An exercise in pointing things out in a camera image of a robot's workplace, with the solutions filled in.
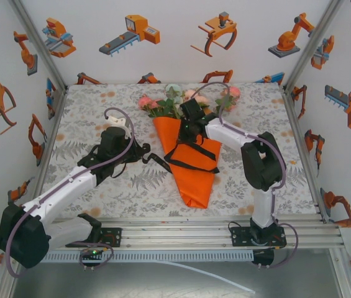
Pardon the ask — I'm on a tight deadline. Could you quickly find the pale peach artificial rose stem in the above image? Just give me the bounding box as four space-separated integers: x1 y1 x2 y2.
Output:
183 89 210 109

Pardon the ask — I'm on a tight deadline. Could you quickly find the black ribbon gold lettering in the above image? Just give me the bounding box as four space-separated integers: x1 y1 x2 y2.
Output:
142 141 220 175

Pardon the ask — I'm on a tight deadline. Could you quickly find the light blue artificial flower stem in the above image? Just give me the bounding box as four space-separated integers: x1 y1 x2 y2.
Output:
164 83 186 119

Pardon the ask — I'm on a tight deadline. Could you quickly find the coral artificial rose stem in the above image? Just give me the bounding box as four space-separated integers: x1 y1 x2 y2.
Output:
214 85 241 112

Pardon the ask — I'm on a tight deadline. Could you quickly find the pink artificial rose stem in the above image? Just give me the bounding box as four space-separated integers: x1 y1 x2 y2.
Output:
137 94 170 120

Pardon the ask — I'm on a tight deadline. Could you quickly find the orange wrapping paper sheet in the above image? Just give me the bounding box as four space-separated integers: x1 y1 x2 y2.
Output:
152 116 223 209

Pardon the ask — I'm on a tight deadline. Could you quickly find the floral print tablecloth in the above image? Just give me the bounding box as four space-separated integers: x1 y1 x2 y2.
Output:
34 82 319 220

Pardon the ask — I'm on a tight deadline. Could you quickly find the small circuit board green light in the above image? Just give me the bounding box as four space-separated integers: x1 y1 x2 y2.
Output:
80 247 105 259

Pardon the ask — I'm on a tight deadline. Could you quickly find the small black mounting block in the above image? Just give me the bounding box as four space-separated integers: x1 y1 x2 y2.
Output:
252 249 275 265

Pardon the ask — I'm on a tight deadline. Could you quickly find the aluminium frame side rail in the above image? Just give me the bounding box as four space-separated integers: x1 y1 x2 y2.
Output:
281 86 330 224
22 86 69 226

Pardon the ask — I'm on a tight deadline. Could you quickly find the aluminium frame table rail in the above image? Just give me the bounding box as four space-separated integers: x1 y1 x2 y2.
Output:
6 217 345 253

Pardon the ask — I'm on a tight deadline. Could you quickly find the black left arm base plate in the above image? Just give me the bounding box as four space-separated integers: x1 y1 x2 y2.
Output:
65 227 122 248

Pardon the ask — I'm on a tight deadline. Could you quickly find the white slotted cable duct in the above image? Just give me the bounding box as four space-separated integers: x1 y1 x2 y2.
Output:
18 250 255 263

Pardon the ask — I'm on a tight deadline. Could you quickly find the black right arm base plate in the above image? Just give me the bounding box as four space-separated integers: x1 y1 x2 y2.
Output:
230 225 286 248

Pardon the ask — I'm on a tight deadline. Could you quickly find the aluminium frame corner post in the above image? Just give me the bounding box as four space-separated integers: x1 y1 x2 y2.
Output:
282 0 349 93
7 0 69 93

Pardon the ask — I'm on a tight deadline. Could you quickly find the aluminium frame leg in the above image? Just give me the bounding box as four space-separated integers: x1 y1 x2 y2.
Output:
330 248 351 298
0 250 21 298

